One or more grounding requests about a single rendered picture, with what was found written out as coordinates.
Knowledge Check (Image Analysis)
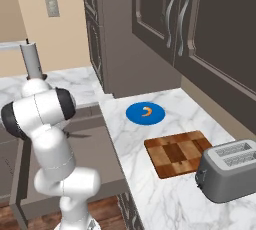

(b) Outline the wooden checkered cutting board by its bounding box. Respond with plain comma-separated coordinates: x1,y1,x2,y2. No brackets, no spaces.
143,129,214,180

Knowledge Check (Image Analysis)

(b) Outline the narrow dark wall cupboard door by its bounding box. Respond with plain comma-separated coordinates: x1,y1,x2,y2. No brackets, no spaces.
131,0,177,68

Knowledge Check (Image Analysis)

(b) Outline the blue round plate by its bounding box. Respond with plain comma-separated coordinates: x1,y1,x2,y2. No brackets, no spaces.
125,101,167,127

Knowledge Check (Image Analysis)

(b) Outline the curved silver cupboard handle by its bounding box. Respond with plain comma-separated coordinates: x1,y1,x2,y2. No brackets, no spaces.
165,0,177,49
177,0,191,57

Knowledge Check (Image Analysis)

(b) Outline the tall dark brown cabinet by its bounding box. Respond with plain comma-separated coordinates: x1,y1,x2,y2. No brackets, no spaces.
80,0,183,100

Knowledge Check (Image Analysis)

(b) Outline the grey wall outlet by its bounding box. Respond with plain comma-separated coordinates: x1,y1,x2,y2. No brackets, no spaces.
44,0,61,18

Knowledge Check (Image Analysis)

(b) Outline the grey two-slot toaster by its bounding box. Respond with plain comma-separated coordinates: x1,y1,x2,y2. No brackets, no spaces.
194,139,256,205

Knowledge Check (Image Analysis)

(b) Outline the dark base cabinet front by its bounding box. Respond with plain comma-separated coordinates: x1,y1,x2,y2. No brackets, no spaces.
116,191,146,230

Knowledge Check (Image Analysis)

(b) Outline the orange shrimp meat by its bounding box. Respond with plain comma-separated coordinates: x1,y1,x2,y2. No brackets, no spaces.
140,106,154,118

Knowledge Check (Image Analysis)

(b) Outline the grey sink tap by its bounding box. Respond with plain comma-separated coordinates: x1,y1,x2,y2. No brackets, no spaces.
0,39,48,81

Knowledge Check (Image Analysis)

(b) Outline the wide dark wall cupboard door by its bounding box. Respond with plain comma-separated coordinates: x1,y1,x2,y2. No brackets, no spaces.
173,0,256,136

